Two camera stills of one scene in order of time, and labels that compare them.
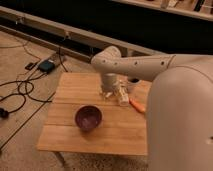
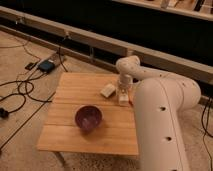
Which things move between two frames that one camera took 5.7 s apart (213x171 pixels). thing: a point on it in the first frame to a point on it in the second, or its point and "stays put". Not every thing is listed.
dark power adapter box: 46,66 stays put
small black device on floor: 30,65 stays put
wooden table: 123,129 stays put
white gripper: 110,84 to 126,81
